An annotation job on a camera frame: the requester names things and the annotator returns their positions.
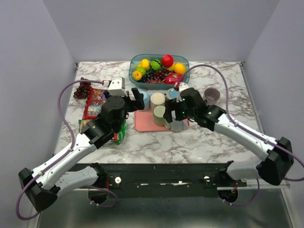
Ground green ceramic mug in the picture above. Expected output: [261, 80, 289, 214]
[153, 105, 170, 129]

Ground purple ceramic mug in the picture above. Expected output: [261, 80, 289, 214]
[203, 87, 220, 105]

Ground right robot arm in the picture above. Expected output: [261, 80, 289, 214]
[163, 87, 294, 186]

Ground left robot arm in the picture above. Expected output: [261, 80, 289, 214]
[18, 88, 144, 212]

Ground light blue faceted mug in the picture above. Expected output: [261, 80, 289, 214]
[140, 91, 150, 112]

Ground blue-bottom beige mug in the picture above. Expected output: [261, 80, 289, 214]
[166, 88, 179, 101]

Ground cream ceramic mug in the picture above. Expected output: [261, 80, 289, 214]
[150, 93, 166, 111]

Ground grey ceramic mug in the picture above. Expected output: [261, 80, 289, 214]
[170, 117, 189, 132]

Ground pink plastic tray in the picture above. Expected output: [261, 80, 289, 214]
[134, 109, 190, 133]

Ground colourful candy bag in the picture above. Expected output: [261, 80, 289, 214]
[82, 88, 106, 120]

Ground Chuba cassava chips bag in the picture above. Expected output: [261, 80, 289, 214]
[78, 119, 126, 145]

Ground red toy dragon fruit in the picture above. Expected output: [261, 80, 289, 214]
[163, 73, 183, 85]

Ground small orange toy fruit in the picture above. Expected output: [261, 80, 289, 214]
[132, 70, 143, 81]

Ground dark grapes in container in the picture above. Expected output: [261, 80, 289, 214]
[139, 68, 170, 84]

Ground green toy lime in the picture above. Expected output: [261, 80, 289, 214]
[136, 66, 146, 75]

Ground red grape bunch on table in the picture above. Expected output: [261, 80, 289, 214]
[73, 82, 91, 100]

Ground yellow toy lemon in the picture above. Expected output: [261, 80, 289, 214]
[138, 58, 150, 71]

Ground green toy watermelon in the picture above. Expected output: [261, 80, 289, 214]
[150, 59, 162, 71]

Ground red toy apple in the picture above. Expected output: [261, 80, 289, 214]
[161, 54, 174, 68]

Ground teal plastic fruit container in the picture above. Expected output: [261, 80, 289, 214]
[129, 54, 190, 90]

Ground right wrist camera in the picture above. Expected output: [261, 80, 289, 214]
[174, 82, 189, 94]

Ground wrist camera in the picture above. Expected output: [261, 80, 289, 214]
[174, 82, 189, 94]
[103, 76, 128, 96]

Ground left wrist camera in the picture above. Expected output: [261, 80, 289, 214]
[103, 76, 128, 96]

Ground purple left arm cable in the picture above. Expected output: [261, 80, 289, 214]
[15, 79, 106, 220]

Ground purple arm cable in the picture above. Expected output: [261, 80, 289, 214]
[15, 79, 106, 220]
[175, 64, 304, 182]

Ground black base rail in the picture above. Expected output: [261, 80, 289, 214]
[71, 161, 247, 199]

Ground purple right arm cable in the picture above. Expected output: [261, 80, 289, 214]
[175, 64, 304, 182]

